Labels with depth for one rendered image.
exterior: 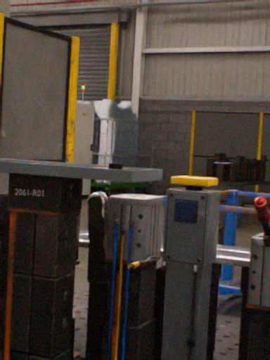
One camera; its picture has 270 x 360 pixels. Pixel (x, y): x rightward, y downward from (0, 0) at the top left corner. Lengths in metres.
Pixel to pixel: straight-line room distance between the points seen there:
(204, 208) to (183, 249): 0.07
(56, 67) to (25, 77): 0.39
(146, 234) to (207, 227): 0.23
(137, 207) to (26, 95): 3.54
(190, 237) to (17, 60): 3.70
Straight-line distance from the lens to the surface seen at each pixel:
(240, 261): 1.29
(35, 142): 4.81
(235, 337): 1.89
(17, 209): 1.13
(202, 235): 1.01
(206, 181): 1.01
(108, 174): 1.02
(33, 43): 4.79
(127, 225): 1.22
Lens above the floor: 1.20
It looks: 3 degrees down
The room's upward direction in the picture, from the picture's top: 3 degrees clockwise
